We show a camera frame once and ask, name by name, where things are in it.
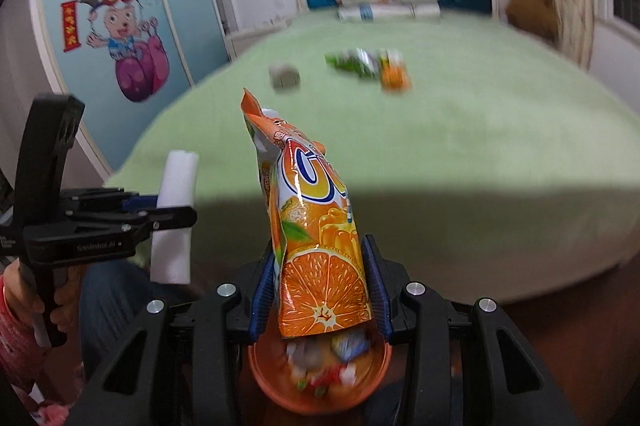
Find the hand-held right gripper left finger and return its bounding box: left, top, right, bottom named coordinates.
left=65, top=251, right=278, bottom=426

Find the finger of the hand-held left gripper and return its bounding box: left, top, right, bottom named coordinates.
left=70, top=205, right=197, bottom=233
left=60, top=187, right=162, bottom=218

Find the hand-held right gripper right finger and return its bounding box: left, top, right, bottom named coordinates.
left=360, top=233, right=566, bottom=426

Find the white foam piece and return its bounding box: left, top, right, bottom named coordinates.
left=150, top=149, right=199, bottom=285

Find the orange snack bag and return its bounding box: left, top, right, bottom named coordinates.
left=241, top=88, right=372, bottom=339

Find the orange plastic basin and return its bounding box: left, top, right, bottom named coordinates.
left=247, top=326, right=393, bottom=414

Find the person's left forearm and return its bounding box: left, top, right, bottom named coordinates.
left=0, top=276, right=73, bottom=426

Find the person's left hand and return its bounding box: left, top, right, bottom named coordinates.
left=0, top=259, right=83, bottom=333

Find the person's leg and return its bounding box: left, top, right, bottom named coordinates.
left=77, top=263, right=201, bottom=387

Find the cardboard tube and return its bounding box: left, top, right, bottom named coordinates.
left=268, top=64, right=302, bottom=95

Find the cream nightstand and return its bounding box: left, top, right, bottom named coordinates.
left=225, top=19, right=292, bottom=60

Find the orange toy octopus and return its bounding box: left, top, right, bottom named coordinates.
left=380, top=50, right=412, bottom=93

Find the green snack bag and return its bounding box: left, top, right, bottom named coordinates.
left=325, top=49, right=382, bottom=80

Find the folded white quilt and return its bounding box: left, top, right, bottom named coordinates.
left=337, top=2, right=442, bottom=24

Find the brown plush toy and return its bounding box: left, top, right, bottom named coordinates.
left=505, top=0, right=561, bottom=46

